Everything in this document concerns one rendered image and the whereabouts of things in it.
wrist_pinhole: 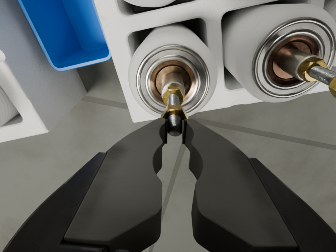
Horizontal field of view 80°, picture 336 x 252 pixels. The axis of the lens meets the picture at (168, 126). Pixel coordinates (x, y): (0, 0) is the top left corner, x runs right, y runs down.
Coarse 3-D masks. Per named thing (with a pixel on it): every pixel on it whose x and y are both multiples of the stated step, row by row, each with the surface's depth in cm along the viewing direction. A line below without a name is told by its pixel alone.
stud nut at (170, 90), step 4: (168, 88) 17; (172, 88) 17; (176, 88) 17; (164, 92) 18; (168, 92) 17; (172, 92) 17; (176, 92) 17; (180, 92) 17; (164, 96) 17; (180, 96) 17; (164, 100) 17; (180, 100) 17; (180, 104) 17
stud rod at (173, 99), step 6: (168, 96) 17; (174, 96) 16; (168, 102) 16; (174, 102) 15; (168, 120) 13; (174, 120) 13; (180, 120) 13; (168, 126) 13; (174, 126) 13; (180, 126) 13; (168, 132) 13; (174, 132) 13; (180, 132) 13
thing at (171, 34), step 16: (160, 32) 20; (176, 32) 19; (192, 32) 24; (144, 48) 20; (192, 48) 19; (208, 48) 20; (208, 64) 20; (128, 80) 22; (208, 96) 22; (192, 112) 23
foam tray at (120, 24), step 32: (96, 0) 23; (192, 0) 31; (224, 0) 23; (256, 0) 23; (288, 0) 27; (320, 0) 23; (128, 32) 25; (128, 64) 27; (128, 96) 29; (224, 96) 29
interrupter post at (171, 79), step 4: (172, 72) 20; (164, 76) 21; (168, 76) 19; (172, 76) 19; (176, 76) 19; (180, 76) 20; (164, 80) 19; (168, 80) 18; (172, 80) 18; (176, 80) 18; (180, 80) 19; (164, 84) 18; (168, 84) 18; (172, 84) 18; (176, 84) 18; (180, 84) 18; (164, 88) 18; (180, 88) 18; (184, 92) 18
